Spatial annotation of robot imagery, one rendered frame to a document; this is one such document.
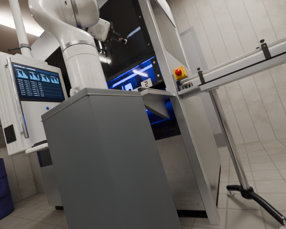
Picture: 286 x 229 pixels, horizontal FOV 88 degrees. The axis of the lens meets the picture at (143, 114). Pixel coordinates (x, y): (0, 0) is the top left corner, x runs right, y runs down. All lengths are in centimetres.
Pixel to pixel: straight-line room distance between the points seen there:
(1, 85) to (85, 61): 102
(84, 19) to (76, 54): 17
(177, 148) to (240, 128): 193
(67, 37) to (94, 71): 14
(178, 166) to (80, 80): 85
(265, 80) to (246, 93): 29
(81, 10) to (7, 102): 95
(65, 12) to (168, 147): 92
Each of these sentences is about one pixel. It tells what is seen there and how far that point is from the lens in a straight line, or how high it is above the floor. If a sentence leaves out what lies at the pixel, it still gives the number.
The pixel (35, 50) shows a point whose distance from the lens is 238.
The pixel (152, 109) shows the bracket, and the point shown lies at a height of 80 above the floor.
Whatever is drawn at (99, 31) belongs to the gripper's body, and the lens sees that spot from 92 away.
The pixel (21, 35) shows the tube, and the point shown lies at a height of 181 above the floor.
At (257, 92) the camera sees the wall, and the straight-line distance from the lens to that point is 287.
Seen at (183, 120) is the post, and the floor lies 69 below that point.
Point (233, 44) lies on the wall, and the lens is 298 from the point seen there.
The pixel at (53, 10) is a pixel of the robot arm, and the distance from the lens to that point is 67.
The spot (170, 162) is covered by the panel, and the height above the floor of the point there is 43.
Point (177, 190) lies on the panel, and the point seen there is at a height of 23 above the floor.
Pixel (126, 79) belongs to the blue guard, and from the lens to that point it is 122.
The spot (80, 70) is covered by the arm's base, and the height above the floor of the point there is 96.
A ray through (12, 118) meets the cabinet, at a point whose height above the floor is 104.
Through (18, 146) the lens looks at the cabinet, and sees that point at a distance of 134.
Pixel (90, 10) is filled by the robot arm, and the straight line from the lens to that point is 68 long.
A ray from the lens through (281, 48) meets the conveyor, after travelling 115.
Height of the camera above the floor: 73
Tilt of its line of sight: 4 degrees up
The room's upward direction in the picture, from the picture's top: 17 degrees counter-clockwise
